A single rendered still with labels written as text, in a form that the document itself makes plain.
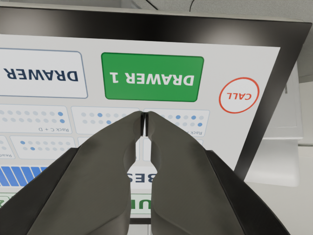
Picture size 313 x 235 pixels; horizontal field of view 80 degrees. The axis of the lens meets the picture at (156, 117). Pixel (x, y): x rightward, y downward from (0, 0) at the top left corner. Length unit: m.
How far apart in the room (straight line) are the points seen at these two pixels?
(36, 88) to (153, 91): 0.11
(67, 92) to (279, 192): 3.52
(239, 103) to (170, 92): 0.07
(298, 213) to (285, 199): 0.22
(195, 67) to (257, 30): 0.06
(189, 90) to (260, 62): 0.07
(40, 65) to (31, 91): 0.03
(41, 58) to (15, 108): 0.07
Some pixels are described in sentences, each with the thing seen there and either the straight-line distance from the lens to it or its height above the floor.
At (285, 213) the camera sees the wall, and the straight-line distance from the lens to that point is 3.67.
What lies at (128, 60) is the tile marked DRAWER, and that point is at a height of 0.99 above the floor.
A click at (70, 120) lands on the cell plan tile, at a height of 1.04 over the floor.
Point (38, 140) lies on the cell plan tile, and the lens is 0.26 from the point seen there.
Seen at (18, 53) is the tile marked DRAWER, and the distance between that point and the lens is 0.21.
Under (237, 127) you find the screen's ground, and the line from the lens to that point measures 0.23.
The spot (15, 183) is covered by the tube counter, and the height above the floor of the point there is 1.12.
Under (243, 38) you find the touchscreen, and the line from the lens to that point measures 0.19.
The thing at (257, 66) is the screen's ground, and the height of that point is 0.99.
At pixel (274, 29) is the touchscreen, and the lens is 0.20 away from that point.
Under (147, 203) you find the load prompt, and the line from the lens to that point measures 0.31.
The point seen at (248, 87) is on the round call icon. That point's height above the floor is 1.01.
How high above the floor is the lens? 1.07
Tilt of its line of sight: 8 degrees down
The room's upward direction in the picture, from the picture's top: 179 degrees counter-clockwise
